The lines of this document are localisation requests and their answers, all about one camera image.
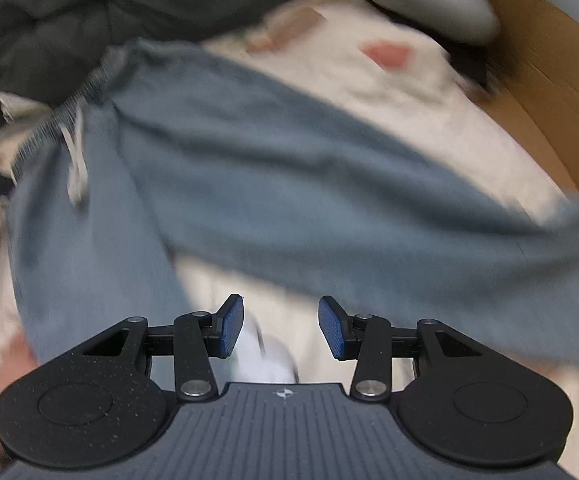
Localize cream bear print blanket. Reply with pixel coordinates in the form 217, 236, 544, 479
0, 0, 579, 463

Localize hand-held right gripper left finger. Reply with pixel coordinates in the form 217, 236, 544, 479
83, 294, 246, 402

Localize light blue jeans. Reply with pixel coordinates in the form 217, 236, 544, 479
6, 39, 579, 367

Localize dark grey duvet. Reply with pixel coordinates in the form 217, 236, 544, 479
0, 0, 361, 107

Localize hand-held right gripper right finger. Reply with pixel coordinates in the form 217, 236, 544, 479
318, 296, 483, 402

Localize folded cardboard sheet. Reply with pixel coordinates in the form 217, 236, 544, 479
458, 0, 579, 197

